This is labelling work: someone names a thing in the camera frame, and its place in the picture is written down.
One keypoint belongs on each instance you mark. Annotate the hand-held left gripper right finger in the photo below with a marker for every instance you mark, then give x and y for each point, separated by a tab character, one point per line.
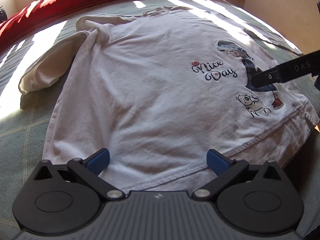
217	163

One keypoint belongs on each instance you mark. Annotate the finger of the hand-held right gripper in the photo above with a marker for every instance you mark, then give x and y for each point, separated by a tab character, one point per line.
262	80

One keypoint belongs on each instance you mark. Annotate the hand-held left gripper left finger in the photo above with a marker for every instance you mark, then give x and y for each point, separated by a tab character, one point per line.
100	161

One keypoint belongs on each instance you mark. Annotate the white printed t-shirt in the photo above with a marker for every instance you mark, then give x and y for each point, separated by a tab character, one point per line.
150	92

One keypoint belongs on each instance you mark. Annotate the red duvet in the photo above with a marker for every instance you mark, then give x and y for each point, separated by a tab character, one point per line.
100	0

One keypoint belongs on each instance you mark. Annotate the black backpack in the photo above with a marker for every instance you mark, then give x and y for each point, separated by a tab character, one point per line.
1	15

